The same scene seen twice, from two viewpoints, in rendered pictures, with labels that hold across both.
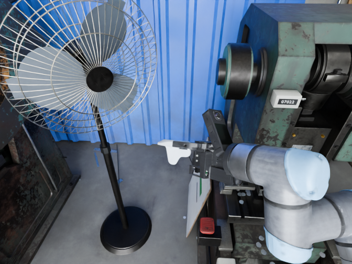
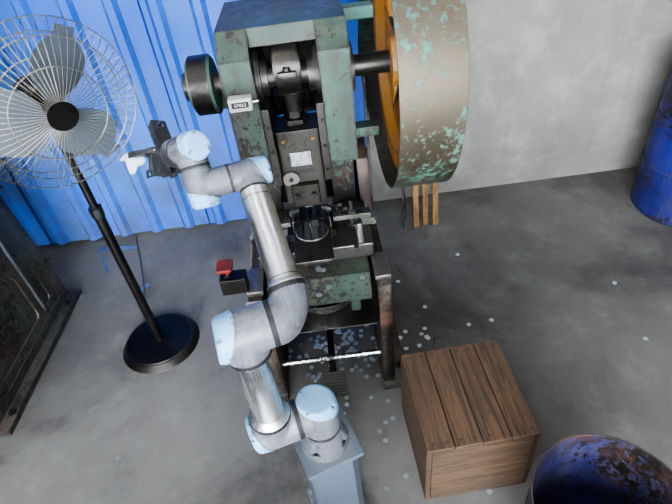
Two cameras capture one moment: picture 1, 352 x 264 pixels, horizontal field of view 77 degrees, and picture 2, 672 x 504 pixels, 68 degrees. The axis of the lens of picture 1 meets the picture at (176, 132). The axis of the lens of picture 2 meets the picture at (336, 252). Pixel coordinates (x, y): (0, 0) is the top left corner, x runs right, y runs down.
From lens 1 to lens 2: 1.06 m
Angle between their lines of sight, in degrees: 4
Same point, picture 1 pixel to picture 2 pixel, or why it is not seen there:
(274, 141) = (259, 150)
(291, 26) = (225, 35)
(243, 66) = (199, 78)
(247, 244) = not seen: hidden behind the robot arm
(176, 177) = (237, 265)
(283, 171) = (176, 145)
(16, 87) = not seen: outside the picture
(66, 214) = (67, 343)
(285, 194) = (182, 160)
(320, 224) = (212, 177)
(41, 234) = (33, 371)
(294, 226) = (193, 180)
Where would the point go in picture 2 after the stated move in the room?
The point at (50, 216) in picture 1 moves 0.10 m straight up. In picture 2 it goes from (43, 347) to (33, 335)
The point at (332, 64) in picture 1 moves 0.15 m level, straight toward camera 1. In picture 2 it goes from (279, 63) to (252, 82)
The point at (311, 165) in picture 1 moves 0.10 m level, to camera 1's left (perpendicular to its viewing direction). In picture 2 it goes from (185, 136) to (143, 142)
